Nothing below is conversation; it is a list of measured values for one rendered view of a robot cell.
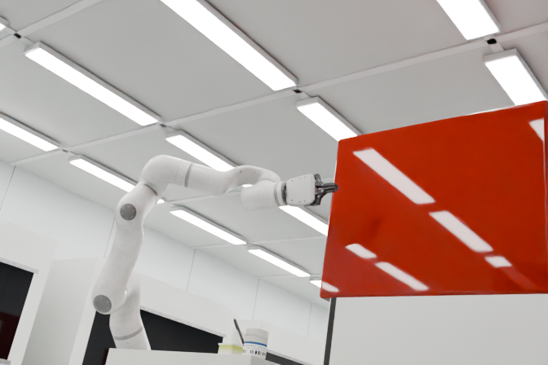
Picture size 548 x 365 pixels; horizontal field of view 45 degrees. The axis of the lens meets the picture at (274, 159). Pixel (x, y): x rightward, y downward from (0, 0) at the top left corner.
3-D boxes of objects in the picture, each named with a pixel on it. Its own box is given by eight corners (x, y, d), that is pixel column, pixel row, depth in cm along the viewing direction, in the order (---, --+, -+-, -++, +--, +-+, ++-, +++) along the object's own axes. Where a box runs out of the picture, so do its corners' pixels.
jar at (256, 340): (269, 365, 196) (273, 333, 199) (254, 360, 191) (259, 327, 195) (251, 364, 200) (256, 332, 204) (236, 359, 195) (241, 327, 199)
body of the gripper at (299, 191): (289, 182, 224) (320, 178, 219) (289, 211, 220) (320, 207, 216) (280, 175, 217) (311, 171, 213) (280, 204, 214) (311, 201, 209)
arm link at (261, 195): (286, 195, 226) (280, 212, 218) (253, 199, 231) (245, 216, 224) (278, 175, 221) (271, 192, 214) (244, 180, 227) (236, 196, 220)
